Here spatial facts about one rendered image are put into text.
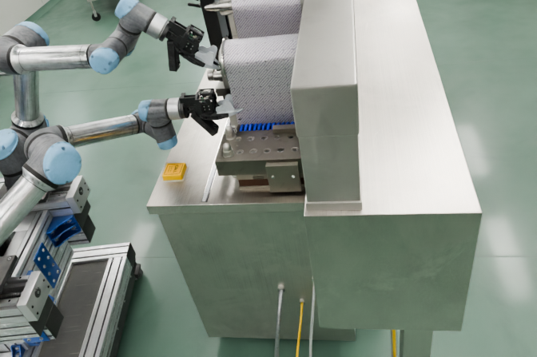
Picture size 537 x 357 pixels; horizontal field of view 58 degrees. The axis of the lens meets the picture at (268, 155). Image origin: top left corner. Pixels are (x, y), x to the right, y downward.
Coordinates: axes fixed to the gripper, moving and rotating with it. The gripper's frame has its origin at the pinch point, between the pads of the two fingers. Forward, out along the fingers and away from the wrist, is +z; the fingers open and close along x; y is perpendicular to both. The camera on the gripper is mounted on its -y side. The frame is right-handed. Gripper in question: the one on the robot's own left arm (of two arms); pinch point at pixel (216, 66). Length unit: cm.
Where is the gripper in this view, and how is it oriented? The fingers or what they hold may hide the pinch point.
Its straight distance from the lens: 163.2
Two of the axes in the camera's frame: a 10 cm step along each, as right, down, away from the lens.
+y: 5.2, -6.2, -5.9
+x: 1.1, -6.3, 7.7
